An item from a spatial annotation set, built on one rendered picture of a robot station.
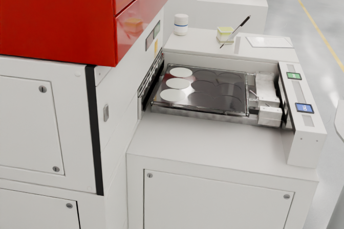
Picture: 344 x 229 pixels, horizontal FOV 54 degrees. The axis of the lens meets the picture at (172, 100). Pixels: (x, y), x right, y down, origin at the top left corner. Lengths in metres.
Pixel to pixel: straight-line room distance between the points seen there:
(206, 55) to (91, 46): 0.90
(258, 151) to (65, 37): 0.76
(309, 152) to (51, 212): 0.83
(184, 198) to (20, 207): 0.53
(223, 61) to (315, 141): 0.63
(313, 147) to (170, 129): 0.49
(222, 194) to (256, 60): 0.67
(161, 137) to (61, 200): 0.39
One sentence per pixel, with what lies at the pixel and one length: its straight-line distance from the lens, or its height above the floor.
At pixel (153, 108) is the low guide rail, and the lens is 1.35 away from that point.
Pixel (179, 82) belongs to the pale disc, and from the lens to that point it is 1.43.
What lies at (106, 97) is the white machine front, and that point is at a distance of 0.88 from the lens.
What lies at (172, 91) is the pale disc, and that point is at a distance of 1.35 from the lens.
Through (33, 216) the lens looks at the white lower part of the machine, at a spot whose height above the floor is 0.68.
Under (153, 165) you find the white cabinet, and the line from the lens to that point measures 1.16.
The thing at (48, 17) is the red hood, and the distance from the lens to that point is 0.79.
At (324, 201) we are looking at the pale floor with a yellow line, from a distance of 2.38.
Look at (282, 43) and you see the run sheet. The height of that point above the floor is 0.97.
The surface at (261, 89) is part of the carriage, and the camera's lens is 1.50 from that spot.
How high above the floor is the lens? 1.55
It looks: 30 degrees down
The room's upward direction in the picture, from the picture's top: 3 degrees clockwise
